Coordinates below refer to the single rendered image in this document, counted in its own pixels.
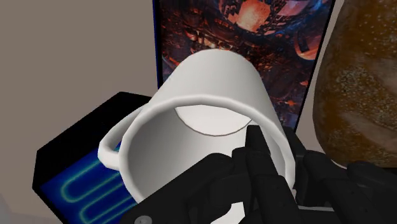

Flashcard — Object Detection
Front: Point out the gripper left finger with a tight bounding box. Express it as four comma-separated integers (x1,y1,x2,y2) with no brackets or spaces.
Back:
119,125,303,224

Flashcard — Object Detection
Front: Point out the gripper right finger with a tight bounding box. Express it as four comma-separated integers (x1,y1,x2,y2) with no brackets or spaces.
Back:
280,125,397,224

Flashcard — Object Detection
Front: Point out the white mug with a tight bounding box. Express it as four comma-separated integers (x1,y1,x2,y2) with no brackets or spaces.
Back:
97,48,296,224

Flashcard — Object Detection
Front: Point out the brown speckled round object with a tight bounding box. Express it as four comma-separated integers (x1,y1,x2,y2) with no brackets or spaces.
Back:
312,0,397,169

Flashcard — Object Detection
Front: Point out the black box with blue print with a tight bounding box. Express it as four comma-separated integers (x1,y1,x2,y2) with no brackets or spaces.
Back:
32,91,153,224

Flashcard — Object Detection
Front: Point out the dark book with orange picture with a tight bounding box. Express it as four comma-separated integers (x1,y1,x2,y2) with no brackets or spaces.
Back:
152,0,337,132

